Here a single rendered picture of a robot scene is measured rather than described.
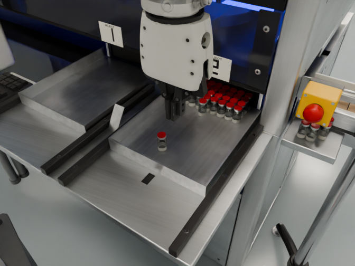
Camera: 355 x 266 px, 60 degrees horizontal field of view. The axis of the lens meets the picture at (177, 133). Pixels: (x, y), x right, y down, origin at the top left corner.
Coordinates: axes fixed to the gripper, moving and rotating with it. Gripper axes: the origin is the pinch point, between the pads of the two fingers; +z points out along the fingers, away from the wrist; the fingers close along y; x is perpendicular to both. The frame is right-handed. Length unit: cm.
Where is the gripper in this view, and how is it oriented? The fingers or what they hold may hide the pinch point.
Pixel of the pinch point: (175, 106)
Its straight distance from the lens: 49.4
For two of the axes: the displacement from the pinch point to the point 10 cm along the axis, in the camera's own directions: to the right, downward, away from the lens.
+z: 0.0, 7.5, 6.7
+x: -5.5, 5.6, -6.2
